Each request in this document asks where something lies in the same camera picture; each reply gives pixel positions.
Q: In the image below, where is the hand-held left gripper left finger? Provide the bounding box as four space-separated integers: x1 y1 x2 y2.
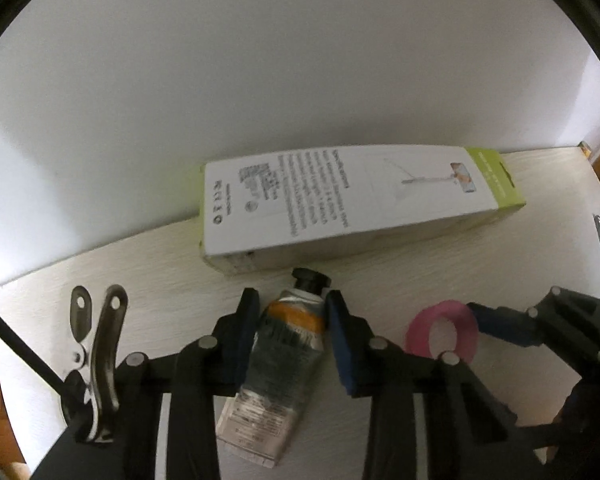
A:
117 287 261 480

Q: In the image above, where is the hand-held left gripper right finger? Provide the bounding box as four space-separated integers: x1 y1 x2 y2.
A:
325 290 548 480

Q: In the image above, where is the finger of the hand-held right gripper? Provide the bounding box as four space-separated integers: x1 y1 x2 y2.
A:
466 285 600 367

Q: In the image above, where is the hand cream tube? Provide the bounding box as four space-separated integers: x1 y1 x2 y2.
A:
215 267 334 466

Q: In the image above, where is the pink tape roll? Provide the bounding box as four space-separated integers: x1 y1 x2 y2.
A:
404 300 481 367

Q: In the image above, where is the metal spring clip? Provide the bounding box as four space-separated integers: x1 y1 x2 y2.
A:
62 284 130 444

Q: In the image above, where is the long white green box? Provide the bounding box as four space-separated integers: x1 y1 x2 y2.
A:
198 144 527 277

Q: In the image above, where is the black cable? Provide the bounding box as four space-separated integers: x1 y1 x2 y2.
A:
0 292 77 402

